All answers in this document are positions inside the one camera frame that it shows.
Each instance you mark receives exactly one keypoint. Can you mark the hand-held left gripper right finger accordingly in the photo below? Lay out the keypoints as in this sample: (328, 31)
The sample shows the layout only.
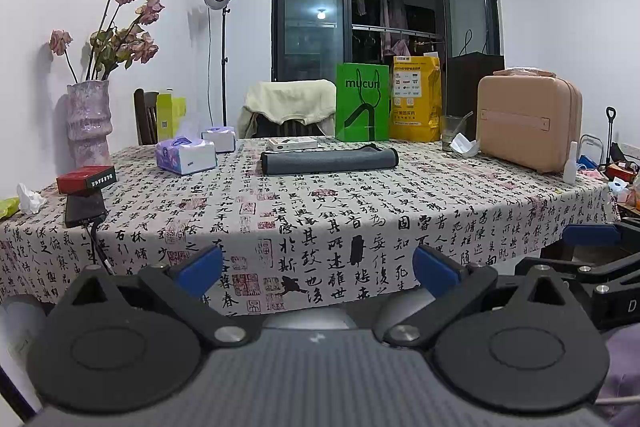
(434, 271)

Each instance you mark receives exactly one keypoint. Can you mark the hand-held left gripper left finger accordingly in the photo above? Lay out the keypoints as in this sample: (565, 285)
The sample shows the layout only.
(200, 268)

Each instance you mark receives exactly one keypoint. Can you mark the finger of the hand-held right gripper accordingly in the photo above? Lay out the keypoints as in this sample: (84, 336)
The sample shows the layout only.
(565, 268)
(590, 235)

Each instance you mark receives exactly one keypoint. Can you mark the grey towel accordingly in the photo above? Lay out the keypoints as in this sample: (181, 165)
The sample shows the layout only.
(327, 160)

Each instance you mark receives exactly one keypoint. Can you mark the person's purple clothing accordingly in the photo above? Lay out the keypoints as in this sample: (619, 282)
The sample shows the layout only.
(622, 372)

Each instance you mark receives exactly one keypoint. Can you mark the small white bottle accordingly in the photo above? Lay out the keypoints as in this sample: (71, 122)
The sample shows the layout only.
(570, 167)

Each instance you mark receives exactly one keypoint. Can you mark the calligraphy printed tablecloth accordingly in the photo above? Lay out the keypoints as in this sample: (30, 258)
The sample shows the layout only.
(350, 207)

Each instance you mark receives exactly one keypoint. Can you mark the large purple tissue box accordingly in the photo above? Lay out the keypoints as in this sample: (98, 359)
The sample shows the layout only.
(187, 157)

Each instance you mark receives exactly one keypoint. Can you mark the white paper wrapper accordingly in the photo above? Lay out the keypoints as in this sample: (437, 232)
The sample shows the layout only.
(464, 145)

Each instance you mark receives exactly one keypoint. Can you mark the white tissue box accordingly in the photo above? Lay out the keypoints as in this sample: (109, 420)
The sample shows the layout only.
(220, 140)

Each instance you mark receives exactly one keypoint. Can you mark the pink hard suitcase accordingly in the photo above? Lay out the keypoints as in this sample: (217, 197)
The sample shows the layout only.
(527, 122)

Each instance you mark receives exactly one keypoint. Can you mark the clear glass cup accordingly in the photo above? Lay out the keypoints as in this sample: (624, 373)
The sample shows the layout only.
(451, 129)

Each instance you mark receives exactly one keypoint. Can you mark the red flat box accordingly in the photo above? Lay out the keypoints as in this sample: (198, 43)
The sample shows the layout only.
(85, 179)

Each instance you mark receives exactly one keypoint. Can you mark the yellow green carton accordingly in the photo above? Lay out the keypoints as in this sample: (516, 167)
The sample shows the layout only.
(170, 117)

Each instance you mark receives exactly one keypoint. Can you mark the flat white black box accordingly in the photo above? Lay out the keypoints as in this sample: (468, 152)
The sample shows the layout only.
(292, 143)

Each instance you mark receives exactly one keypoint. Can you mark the dark wooden chair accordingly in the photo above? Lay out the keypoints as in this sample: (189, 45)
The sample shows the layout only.
(145, 117)

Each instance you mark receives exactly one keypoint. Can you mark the yellow paper bag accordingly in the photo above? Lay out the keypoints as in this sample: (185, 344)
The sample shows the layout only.
(415, 99)

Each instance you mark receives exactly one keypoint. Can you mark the green paper bag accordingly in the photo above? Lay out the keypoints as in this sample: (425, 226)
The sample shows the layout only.
(362, 104)

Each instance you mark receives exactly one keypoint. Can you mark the crumpled white tissue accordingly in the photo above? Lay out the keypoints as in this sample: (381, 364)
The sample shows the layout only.
(30, 199)

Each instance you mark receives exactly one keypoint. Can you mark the pink speckled ceramic vase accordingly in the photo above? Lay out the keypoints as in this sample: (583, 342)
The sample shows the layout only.
(89, 122)

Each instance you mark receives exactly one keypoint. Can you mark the cream blanket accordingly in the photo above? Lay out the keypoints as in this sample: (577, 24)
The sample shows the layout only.
(290, 99)

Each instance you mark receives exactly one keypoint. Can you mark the black cabinet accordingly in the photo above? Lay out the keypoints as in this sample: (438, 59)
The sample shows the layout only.
(475, 82)

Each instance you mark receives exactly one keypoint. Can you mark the yellow green packet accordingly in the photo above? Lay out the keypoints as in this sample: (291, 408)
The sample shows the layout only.
(9, 208)

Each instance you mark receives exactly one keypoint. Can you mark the pink hanging garment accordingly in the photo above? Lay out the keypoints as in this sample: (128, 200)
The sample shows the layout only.
(395, 19)

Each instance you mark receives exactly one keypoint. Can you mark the black framed window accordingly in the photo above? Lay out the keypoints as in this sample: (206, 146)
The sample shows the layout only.
(310, 7)

